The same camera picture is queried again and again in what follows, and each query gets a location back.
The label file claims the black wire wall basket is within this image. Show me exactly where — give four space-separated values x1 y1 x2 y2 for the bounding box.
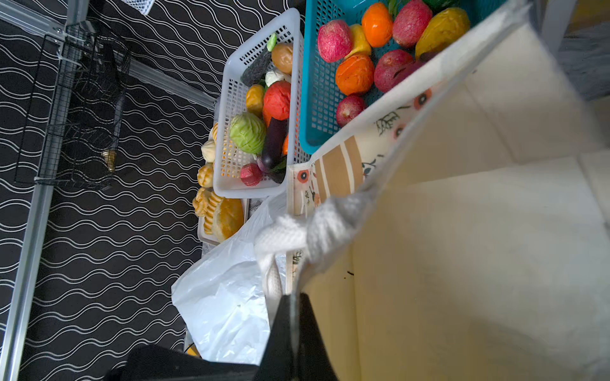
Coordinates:
14 21 131 190

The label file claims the orange fruit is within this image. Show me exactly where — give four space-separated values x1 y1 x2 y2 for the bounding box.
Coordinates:
335 53 375 96

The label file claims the round bread bun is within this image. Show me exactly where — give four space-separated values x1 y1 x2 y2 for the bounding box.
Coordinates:
197 164 214 188

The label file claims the white plastic grocery bag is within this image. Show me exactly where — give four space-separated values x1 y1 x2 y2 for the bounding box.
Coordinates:
172 194 287 365

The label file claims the yellow mango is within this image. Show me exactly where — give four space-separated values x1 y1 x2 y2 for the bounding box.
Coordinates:
416 7 470 60

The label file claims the dark purple eggplant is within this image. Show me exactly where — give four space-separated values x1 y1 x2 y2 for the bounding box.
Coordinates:
261 118 288 172

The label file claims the white wire wall basket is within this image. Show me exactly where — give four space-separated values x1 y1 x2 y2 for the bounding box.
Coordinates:
122 0 155 16

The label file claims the teal plastic fruit basket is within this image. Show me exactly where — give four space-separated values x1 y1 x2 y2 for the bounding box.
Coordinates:
300 0 506 155

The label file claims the cream canvas tote bag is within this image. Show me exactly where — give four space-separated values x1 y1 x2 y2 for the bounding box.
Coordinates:
255 1 609 380

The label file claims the small tangerine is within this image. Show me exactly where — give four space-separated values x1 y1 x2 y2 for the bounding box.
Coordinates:
362 3 393 48

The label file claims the bread tray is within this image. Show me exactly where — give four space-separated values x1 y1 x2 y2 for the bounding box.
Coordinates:
192 187 249 245

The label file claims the white plastic vegetable basket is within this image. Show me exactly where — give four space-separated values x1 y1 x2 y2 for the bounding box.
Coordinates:
213 8 308 198

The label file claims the green cabbage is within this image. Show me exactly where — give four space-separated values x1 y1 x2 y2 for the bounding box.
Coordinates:
230 112 267 155

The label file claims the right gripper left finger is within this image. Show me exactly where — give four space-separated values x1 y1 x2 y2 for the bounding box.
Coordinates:
257 295 301 380

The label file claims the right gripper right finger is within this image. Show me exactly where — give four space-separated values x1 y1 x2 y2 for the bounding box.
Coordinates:
296 293 338 380

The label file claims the red apple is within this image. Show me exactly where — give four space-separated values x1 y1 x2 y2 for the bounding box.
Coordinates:
317 20 353 64

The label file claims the brown potato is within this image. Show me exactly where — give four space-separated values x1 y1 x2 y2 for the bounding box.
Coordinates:
272 43 293 75

